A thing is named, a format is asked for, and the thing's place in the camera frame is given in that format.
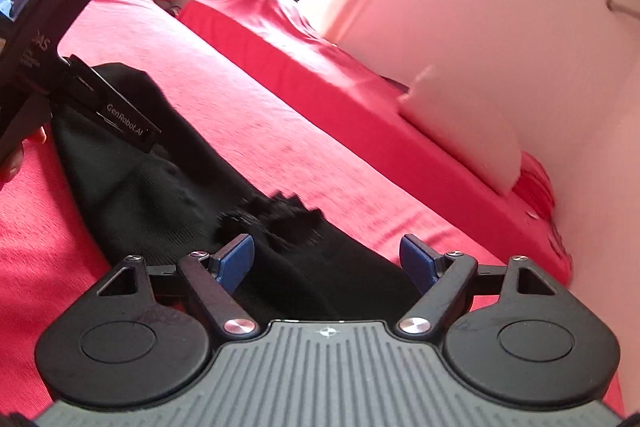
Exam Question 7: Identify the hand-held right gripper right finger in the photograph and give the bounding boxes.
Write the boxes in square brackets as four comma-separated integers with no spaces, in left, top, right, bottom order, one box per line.
[395,233,558,338]

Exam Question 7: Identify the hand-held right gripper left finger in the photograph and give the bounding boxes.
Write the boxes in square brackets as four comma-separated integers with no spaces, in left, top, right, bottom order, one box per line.
[97,233,258,338]

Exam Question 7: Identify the black knit pants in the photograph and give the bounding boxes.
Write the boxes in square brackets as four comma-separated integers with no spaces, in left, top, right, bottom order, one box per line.
[50,62,423,323]

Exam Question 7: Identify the person's left hand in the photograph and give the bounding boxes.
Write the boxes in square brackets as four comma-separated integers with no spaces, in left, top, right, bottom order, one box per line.
[0,126,49,184]

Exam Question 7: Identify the red ruffled pillow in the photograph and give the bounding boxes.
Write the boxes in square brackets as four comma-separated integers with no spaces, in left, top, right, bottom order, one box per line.
[512,152,571,258]

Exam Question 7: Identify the pale pink pillow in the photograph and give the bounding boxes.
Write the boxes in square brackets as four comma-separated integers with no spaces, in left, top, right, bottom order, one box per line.
[397,67,523,196]

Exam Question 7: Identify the pink bed blanket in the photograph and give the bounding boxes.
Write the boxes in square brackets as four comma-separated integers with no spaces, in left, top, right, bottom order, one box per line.
[0,0,626,427]

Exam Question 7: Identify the red bed sheet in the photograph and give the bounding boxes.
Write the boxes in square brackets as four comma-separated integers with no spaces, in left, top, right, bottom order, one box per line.
[177,0,571,283]

